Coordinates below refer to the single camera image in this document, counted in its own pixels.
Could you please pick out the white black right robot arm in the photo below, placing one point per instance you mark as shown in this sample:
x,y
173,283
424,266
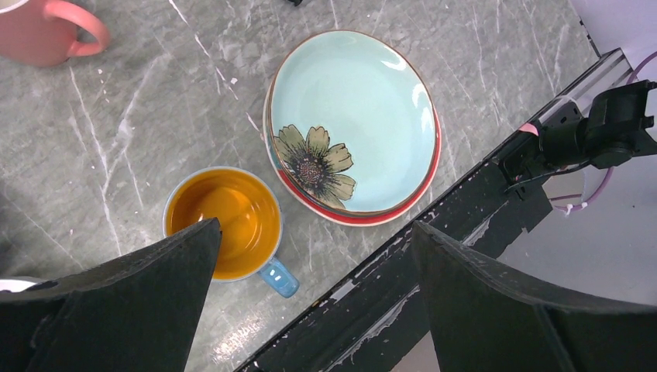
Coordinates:
x,y
615,131

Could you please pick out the light blue flower plate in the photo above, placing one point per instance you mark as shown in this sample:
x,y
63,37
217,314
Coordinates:
x,y
351,122

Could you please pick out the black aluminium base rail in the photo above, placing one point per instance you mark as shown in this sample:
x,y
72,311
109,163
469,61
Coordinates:
x,y
375,315

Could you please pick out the red teal rimmed plate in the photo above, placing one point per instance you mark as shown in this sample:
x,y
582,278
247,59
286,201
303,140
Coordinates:
x,y
356,219

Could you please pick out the pink ceramic mug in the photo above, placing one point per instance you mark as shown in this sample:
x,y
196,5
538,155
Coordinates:
x,y
45,33

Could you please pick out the white ceramic bowl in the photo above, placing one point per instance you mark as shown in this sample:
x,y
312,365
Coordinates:
x,y
18,284

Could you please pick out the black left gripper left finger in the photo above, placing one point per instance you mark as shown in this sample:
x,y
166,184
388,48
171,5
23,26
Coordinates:
x,y
137,312

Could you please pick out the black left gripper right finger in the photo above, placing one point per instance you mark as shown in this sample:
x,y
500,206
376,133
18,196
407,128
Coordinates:
x,y
487,316

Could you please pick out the blue mug orange inside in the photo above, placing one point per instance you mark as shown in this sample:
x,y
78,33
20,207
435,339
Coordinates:
x,y
250,224

